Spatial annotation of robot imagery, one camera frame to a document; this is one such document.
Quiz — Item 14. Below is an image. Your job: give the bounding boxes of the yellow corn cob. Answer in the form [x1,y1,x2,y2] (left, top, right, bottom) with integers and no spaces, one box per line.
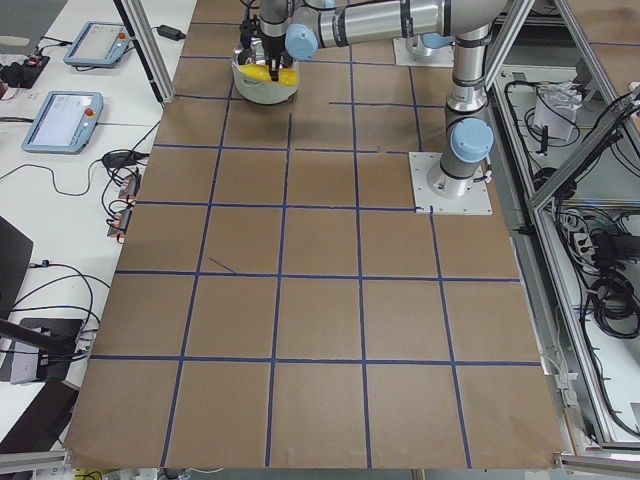
[238,64,299,87]

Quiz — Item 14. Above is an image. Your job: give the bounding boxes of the teach pendant near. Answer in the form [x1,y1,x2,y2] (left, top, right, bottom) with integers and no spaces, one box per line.
[21,91,104,154]

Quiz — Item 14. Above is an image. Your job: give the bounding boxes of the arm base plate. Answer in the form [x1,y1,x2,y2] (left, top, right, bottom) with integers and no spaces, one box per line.
[408,152,493,216]
[393,33,454,68]

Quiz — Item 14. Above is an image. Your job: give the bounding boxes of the teach pendant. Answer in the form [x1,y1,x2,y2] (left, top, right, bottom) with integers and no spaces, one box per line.
[21,91,104,154]
[63,21,130,68]

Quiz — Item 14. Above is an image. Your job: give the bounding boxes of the coiled black cables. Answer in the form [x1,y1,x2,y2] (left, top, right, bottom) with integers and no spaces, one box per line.
[579,272,640,341]

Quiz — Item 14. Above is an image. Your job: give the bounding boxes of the teach pendant far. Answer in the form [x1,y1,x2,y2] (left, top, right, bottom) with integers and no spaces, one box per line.
[63,21,130,68]

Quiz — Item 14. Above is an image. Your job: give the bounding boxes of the black usb hub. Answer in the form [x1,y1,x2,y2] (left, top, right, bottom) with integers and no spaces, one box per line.
[101,150,149,169]

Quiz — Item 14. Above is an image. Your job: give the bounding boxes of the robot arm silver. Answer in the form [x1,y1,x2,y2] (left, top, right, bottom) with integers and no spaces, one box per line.
[405,33,454,58]
[232,0,506,199]

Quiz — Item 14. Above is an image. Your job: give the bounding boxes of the aluminium frame post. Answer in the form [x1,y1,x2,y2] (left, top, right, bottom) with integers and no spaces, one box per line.
[113,0,175,105]

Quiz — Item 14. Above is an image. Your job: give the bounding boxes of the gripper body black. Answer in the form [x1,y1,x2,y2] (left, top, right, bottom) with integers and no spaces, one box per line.
[238,17,289,63]

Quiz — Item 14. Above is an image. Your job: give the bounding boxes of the black power adapter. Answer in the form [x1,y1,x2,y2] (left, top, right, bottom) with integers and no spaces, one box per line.
[157,24,186,41]

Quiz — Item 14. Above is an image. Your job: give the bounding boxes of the white cooking pot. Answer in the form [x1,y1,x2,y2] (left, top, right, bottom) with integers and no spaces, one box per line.
[231,36,300,105]

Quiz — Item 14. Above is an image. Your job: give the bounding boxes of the white paper box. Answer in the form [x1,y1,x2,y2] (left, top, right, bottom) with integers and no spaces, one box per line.
[532,82,582,141]

